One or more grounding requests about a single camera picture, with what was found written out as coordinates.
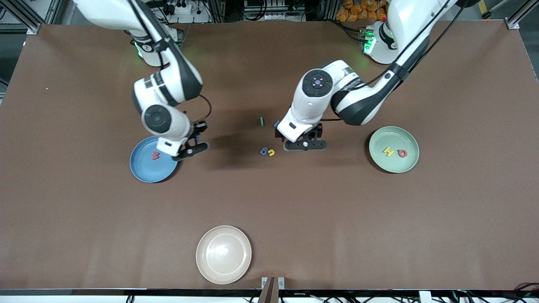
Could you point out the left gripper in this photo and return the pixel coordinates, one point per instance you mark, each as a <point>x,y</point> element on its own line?
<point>315,130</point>

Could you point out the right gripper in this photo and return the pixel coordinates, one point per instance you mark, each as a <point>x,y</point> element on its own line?
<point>198,128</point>

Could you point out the red foam letter w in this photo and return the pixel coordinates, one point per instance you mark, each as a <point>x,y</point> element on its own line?
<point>156,156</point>

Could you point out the yellow foam letter H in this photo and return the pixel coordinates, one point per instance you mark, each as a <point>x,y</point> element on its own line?
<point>388,151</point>

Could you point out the red foam letter Q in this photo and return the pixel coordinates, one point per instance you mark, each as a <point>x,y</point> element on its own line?
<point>398,153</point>

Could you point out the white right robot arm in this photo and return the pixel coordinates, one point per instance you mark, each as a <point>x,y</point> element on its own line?
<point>105,12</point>

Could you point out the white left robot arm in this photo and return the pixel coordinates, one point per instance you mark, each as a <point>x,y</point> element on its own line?
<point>404,17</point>

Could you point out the blue foam letter g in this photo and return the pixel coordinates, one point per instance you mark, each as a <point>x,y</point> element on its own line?
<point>261,152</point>

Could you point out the blue plate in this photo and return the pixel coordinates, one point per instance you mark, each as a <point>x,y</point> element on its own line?
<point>147,170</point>

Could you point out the green plate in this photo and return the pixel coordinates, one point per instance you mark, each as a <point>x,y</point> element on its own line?
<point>387,139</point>

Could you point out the beige plate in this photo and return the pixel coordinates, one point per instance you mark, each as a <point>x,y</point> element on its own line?
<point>223,254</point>

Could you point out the brown table cover sheet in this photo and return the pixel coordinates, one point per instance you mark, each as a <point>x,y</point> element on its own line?
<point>84,219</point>

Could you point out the white power strip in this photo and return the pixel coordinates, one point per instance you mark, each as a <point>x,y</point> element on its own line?
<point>273,17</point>
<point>185,8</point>

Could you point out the orange snack packets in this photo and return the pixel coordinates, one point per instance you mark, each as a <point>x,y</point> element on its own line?
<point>358,10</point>

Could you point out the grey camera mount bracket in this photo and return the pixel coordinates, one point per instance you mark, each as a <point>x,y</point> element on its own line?
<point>269,294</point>

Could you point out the aluminium frame profile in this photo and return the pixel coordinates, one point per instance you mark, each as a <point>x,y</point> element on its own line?
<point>512,24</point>
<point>33,28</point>

